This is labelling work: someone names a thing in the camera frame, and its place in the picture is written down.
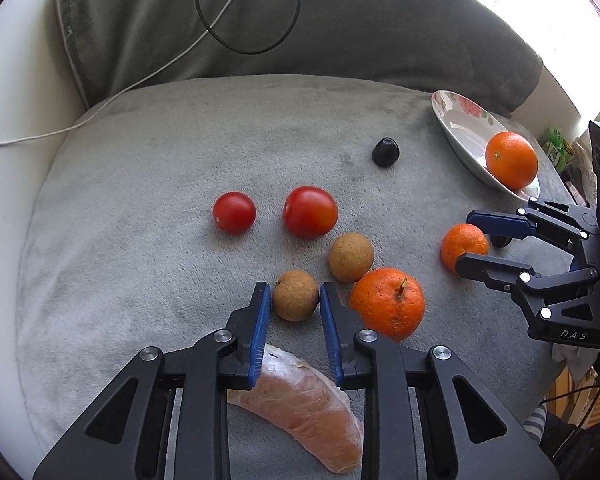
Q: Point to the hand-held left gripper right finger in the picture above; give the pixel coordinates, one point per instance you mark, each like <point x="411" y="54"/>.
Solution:
<point x="330" y="330"/>

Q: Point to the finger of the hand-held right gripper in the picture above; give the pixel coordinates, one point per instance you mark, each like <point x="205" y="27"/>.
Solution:
<point x="500" y="222"/>
<point x="485" y="267"/>

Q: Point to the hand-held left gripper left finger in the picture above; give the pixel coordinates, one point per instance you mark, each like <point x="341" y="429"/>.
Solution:
<point x="260" y="340"/>

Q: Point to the dark purple grape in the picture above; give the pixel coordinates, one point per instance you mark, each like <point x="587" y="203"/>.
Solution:
<point x="500" y="241"/>
<point x="385" y="152"/>

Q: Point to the small tangerine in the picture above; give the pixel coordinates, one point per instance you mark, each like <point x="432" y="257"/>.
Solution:
<point x="462" y="242"/>

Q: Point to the brown longan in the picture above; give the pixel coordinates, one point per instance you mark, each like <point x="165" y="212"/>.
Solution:
<point x="351" y="257"/>
<point x="295" y="296"/>

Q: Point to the large tangerine with stem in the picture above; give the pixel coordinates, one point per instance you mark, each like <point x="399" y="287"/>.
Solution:
<point x="387" y="303"/>

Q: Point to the large orange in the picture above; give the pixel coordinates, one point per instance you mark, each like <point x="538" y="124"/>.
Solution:
<point x="511" y="160"/>

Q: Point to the peeled pink pomelo segment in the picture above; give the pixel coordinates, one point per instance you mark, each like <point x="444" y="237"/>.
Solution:
<point x="305" y="410"/>

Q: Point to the floral white plate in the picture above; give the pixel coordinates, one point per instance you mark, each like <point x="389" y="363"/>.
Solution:
<point x="460" y="125"/>

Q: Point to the small red tomato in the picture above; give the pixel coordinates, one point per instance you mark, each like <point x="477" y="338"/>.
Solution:
<point x="234" y="212"/>

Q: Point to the person's right forearm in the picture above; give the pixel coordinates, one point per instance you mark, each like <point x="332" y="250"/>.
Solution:
<point x="580" y="452"/>

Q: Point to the green snack packet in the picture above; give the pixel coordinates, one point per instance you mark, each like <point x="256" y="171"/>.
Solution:
<point x="556" y="147"/>

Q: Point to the large red tomato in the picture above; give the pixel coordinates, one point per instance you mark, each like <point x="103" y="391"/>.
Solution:
<point x="310" y="211"/>

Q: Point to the dark grey back cushion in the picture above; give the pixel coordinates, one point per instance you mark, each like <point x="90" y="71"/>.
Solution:
<point x="355" y="25"/>

